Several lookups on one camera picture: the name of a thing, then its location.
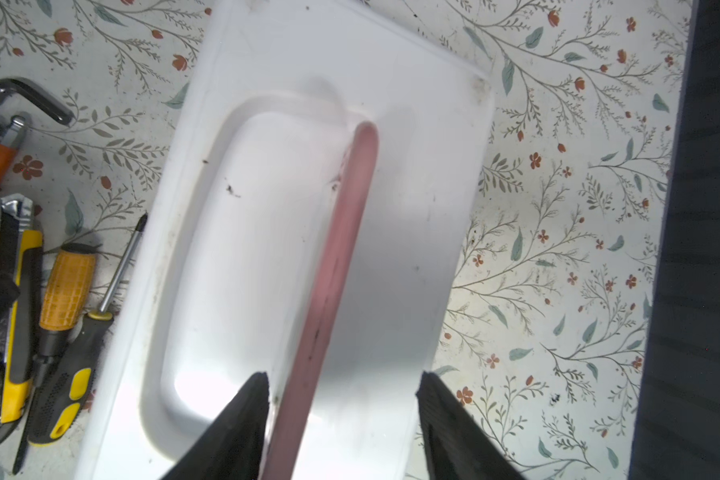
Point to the large black hex key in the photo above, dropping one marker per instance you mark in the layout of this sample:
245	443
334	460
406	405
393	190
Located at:
15	89

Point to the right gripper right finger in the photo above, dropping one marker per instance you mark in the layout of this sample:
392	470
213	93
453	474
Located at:
455	446

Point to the yellow black utility knife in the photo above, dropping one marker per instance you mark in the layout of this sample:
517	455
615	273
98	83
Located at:
21	245

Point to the black yellow screwdriver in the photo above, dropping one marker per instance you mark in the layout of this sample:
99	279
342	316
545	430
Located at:
74	375

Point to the white blue tool box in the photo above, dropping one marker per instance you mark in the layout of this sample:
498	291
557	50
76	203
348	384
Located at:
223	277

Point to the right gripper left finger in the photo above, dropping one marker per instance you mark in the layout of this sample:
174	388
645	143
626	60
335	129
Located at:
232	446

